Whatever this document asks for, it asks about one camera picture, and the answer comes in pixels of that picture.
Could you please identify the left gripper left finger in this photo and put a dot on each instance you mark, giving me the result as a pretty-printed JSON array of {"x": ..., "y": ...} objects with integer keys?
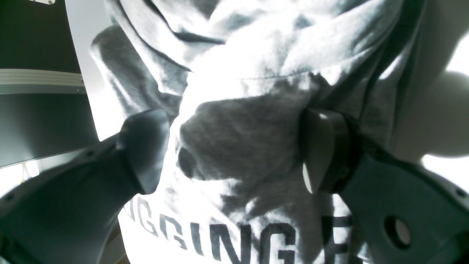
[{"x": 66, "y": 214}]

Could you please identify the grey Hugging Face T-shirt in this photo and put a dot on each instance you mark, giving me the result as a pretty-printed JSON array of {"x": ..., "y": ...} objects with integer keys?
[{"x": 234, "y": 76}]

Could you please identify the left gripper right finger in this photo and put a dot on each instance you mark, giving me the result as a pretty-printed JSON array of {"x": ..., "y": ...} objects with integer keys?
[{"x": 408, "y": 215}]

